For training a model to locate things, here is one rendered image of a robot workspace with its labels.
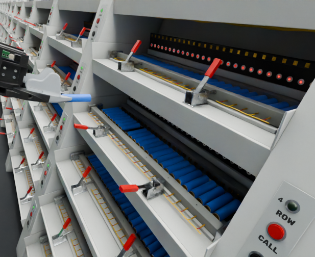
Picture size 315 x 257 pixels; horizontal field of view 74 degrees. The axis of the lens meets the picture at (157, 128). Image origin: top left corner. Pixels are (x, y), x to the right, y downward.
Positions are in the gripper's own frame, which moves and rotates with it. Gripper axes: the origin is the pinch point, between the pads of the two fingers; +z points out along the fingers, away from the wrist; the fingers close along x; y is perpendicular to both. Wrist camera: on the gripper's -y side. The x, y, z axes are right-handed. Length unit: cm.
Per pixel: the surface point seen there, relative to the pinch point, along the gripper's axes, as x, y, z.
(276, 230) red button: -43.6, 2.0, 10.9
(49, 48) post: 92, 3, 15
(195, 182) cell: -26.4, -4.3, 20.8
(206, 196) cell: -30.3, -4.6, 19.9
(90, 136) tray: 4.9, -10.4, 11.6
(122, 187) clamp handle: -23.0, -7.0, 5.7
